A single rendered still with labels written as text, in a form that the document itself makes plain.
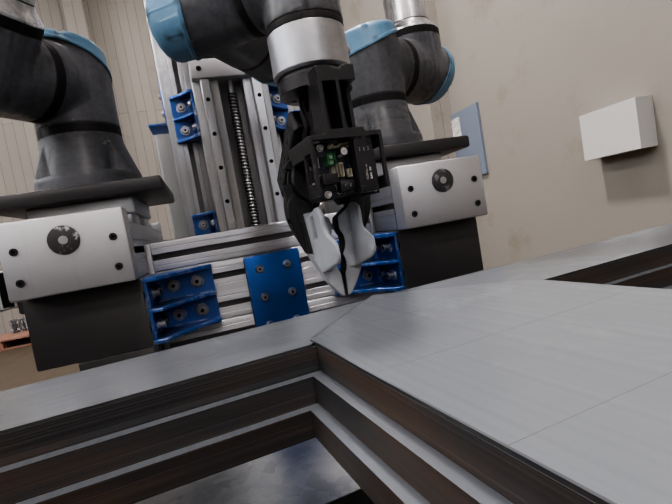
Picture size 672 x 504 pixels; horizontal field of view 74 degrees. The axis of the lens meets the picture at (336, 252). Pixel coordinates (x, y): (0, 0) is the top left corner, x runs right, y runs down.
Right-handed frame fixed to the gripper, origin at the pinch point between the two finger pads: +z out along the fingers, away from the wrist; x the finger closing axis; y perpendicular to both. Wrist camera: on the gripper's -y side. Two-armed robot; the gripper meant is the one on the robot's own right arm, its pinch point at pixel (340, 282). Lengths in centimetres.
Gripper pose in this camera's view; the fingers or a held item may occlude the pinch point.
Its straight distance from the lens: 46.7
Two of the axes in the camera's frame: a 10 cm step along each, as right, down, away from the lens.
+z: 1.7, 9.8, 0.7
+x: 9.1, -1.8, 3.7
